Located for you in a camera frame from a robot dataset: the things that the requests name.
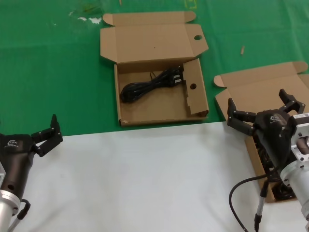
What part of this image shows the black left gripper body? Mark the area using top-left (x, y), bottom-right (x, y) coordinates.
top-left (0, 133), bottom-right (39, 199)

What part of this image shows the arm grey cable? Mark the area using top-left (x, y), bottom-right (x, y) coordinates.
top-left (8, 216), bottom-right (21, 232)
top-left (253, 180), bottom-right (270, 232)

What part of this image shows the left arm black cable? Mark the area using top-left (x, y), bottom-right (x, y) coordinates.
top-left (17, 198), bottom-right (31, 221)

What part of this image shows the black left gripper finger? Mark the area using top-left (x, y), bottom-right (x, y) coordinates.
top-left (30, 114), bottom-right (64, 158)

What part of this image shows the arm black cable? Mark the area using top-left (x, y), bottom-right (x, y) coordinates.
top-left (228, 175), bottom-right (270, 232)
top-left (17, 198), bottom-right (31, 221)

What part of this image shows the black power cable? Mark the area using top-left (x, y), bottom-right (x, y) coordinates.
top-left (120, 64), bottom-right (185, 104)

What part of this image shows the left arm grey cable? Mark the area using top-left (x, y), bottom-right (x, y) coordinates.
top-left (8, 216), bottom-right (21, 232)

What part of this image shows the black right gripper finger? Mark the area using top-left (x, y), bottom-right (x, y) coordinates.
top-left (38, 88), bottom-right (306, 116)
top-left (226, 98), bottom-right (257, 138)

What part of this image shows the white table sheet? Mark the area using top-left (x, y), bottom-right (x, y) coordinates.
top-left (0, 120), bottom-right (309, 232)

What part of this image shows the open brown cardboard box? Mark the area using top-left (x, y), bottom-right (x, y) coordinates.
top-left (213, 61), bottom-right (309, 203)
top-left (99, 11), bottom-right (210, 128)

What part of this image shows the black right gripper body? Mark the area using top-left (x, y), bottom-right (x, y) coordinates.
top-left (253, 109), bottom-right (294, 170)

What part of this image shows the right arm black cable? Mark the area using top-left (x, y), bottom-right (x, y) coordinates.
top-left (228, 175), bottom-right (270, 232)

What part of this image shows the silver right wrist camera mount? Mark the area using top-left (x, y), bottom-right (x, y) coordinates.
top-left (288, 112), bottom-right (309, 162)

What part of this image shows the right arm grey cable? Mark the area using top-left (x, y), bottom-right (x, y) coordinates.
top-left (253, 180), bottom-right (270, 232)

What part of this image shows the green table cloth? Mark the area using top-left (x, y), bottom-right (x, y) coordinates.
top-left (0, 0), bottom-right (309, 139)

